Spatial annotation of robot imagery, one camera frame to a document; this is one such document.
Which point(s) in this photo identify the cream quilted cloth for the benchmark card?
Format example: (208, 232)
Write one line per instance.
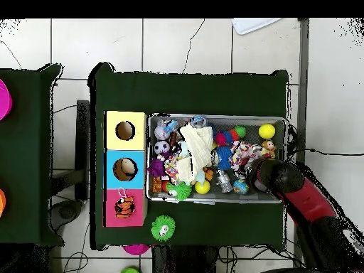
(196, 145)

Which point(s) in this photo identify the small colourful dotted cloth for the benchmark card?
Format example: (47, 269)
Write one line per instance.
(170, 167)

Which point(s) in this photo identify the large colourful dotted cloth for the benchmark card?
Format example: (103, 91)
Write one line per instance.
(239, 155)

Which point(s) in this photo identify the pale patterned cloth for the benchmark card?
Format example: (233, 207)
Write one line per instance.
(254, 152)

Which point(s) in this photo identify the green spiky ball with eyes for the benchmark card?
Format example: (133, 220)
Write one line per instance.
(162, 229)

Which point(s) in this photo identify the orange striped plush tiger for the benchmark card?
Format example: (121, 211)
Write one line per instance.
(124, 207)

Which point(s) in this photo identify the tan plush monkey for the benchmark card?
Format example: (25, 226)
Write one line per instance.
(268, 148)

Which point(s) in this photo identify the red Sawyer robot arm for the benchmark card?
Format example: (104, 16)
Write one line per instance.
(307, 199)

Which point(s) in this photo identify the wooden box with three holes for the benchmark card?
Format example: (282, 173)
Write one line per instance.
(138, 142)

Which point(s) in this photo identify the clear mesh bin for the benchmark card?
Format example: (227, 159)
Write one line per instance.
(227, 199)

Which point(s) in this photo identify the yellow ball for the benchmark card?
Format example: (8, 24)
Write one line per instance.
(202, 186)
(266, 130)

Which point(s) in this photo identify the blue spiky ball with eyes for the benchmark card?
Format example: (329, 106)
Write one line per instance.
(223, 157)

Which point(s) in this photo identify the multicolour spiky caterpillar toy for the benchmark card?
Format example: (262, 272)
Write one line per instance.
(229, 136)

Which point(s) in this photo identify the dark green table cloth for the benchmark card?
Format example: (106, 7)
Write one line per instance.
(31, 199)
(184, 93)

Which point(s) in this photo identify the globe print ball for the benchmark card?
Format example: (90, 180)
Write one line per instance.
(241, 187)

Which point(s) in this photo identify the pink bowl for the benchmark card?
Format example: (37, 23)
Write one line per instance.
(136, 250)
(4, 99)

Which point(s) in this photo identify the green bowl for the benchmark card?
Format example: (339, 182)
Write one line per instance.
(130, 271)

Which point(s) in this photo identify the orange bowl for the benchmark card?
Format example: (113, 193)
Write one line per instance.
(2, 202)

